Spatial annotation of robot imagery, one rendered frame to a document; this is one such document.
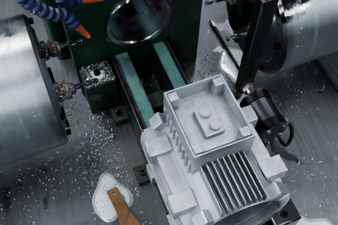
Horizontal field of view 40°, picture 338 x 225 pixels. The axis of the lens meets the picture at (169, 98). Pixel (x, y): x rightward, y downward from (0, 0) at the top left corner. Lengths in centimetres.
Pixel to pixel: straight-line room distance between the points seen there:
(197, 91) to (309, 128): 44
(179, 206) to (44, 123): 26
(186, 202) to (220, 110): 15
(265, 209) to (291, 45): 30
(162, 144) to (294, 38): 32
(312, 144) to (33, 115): 64
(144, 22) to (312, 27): 34
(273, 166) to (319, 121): 41
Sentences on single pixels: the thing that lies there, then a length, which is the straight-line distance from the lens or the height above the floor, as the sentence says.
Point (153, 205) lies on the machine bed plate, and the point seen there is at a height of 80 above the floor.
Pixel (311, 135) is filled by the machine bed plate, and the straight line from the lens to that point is 113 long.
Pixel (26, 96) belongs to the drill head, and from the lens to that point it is 77.
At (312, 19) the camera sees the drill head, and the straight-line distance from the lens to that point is 90.
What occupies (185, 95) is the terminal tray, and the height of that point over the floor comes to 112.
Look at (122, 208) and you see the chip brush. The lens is 100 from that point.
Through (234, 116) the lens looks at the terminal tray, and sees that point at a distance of 74.
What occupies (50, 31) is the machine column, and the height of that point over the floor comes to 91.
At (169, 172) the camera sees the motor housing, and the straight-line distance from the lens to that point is 75.
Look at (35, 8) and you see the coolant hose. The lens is 72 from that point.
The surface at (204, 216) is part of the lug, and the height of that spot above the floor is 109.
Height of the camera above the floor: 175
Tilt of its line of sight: 58 degrees down
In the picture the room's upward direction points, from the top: 2 degrees clockwise
